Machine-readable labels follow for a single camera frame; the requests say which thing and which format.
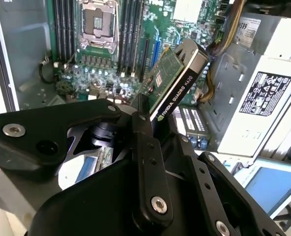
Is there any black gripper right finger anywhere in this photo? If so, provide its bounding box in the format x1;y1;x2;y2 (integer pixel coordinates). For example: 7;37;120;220
174;134;288;236

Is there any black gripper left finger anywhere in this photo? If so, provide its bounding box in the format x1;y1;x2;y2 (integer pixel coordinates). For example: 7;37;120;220
0;92;175;231

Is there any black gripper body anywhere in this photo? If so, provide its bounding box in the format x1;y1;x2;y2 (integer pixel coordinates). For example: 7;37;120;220
29;120;212;236

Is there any Nvidia Quadro graphics card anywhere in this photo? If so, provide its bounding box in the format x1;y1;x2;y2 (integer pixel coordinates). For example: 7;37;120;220
95;38;210;173

